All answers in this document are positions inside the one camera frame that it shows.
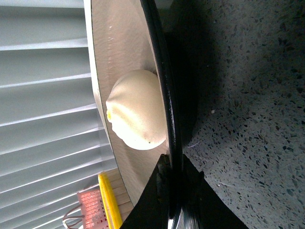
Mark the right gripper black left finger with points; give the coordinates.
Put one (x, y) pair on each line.
(152, 209)

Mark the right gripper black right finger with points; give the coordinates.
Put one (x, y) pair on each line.
(202, 208)

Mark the white steamed bun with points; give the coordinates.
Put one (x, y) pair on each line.
(136, 112)

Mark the beige plate black rim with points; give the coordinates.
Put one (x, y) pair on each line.
(125, 35)

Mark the yellow rimmed bamboo steamer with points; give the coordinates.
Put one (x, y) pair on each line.
(116, 201)

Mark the red circuit board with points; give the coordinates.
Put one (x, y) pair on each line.
(92, 209)

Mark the grey pleated curtain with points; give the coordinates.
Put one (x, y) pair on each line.
(52, 142)

